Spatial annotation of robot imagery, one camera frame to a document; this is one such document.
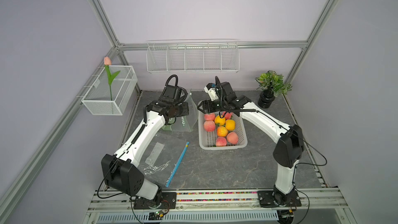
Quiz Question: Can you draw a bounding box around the green printed zip-top bag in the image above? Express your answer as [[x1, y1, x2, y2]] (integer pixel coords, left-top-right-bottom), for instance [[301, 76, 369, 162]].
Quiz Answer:
[[161, 89, 200, 133]]

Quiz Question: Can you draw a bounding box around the black plant vase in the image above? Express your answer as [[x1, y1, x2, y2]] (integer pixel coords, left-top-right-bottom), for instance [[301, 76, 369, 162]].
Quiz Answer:
[[258, 90, 276, 109]]

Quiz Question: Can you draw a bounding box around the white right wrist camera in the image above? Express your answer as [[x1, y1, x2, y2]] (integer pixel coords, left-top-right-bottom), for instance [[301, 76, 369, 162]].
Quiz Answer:
[[204, 83, 219, 101]]

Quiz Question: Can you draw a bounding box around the pink artificial tulip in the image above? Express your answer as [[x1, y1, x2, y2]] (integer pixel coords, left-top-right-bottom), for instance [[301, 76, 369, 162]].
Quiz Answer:
[[104, 57, 120, 101]]

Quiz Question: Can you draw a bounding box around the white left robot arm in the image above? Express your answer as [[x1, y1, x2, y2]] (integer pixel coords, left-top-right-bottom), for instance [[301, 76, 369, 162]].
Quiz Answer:
[[100, 86, 189, 204]]

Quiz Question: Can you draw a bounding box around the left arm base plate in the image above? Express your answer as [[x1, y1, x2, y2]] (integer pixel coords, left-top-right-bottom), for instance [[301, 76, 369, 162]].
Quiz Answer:
[[133, 191, 177, 210]]

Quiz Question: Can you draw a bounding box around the green artificial plant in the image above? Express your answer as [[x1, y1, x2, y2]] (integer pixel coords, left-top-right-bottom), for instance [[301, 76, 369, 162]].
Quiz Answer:
[[255, 71, 292, 97]]

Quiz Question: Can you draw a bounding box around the white wire side basket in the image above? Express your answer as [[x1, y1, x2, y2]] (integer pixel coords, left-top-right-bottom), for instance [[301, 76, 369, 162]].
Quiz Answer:
[[81, 65, 137, 116]]

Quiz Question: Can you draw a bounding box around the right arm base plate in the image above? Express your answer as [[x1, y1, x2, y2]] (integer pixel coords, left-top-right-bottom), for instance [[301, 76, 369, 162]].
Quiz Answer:
[[258, 188, 302, 208]]

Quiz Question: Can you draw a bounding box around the clear bag with blue zipper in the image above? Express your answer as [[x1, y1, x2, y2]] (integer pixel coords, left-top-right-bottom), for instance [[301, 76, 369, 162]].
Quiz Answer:
[[138, 132, 190, 187]]

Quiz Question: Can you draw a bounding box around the yellow peach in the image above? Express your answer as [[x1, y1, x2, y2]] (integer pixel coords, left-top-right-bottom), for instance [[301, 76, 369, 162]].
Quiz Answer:
[[214, 115, 226, 126], [225, 119, 236, 131]]

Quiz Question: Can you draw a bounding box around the white vent grille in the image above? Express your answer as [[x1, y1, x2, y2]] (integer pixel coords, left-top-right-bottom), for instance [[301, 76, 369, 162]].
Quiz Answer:
[[96, 210, 279, 224]]

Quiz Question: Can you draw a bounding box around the orange peach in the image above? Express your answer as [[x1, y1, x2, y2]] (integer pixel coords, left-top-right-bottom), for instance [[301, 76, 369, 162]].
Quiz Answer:
[[217, 126, 229, 137]]

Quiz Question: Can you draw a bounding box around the white wire wall shelf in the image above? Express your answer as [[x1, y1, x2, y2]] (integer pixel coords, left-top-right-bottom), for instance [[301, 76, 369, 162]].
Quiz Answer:
[[146, 39, 240, 73]]

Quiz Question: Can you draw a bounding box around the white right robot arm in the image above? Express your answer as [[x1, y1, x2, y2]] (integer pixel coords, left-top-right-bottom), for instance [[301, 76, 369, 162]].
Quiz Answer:
[[198, 82, 304, 207]]

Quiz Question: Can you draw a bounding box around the white plastic perforated basket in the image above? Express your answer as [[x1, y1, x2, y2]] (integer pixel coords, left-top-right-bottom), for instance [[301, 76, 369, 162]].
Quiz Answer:
[[198, 112, 248, 150]]

